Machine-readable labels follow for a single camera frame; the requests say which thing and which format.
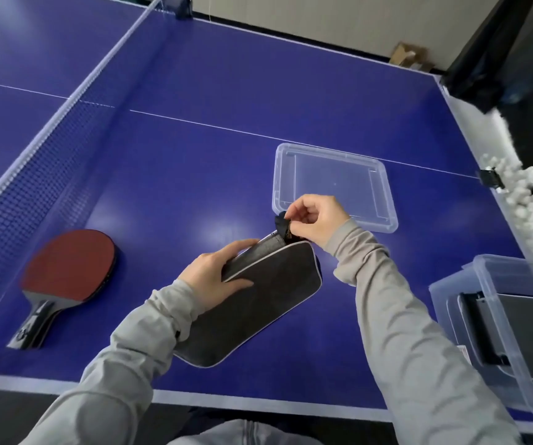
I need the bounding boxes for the clear plastic lid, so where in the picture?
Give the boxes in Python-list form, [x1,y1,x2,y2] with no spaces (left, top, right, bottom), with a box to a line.
[271,143,399,234]

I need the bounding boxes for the red table tennis paddle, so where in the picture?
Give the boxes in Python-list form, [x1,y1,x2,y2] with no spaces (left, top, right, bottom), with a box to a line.
[6,229,117,350]

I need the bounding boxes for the black table edge clamp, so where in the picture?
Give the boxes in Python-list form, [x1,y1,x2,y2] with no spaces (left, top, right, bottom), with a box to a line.
[475,167,506,190]

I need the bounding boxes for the blue table tennis net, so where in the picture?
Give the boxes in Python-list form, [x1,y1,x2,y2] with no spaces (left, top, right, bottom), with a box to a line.
[0,0,168,320]

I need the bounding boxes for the person's right hand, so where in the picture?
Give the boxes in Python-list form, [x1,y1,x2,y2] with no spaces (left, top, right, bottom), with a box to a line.
[284,194,352,250]

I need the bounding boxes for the grey zip jacket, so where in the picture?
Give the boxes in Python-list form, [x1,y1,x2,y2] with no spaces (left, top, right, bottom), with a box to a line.
[166,419,324,445]

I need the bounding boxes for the brown cardboard box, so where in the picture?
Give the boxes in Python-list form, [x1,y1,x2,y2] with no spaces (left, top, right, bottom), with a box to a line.
[389,41,435,74]

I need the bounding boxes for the person's left hand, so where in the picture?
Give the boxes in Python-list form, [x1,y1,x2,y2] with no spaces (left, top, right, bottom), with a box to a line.
[177,238,260,311]

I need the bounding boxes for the clear plastic box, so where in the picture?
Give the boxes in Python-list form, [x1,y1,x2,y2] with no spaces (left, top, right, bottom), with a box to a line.
[428,253,533,427]

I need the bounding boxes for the person's left forearm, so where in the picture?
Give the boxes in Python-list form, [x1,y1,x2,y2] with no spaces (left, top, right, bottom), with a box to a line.
[18,280,207,445]

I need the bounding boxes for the person's right forearm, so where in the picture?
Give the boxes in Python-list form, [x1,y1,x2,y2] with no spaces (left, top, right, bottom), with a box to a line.
[325,219,522,445]

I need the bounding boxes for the black net post clamp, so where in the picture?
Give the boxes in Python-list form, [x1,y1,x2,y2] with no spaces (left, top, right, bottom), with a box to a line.
[166,0,194,20]

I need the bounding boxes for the white ball collection tray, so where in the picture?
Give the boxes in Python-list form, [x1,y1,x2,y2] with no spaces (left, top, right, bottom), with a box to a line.
[438,78,533,265]

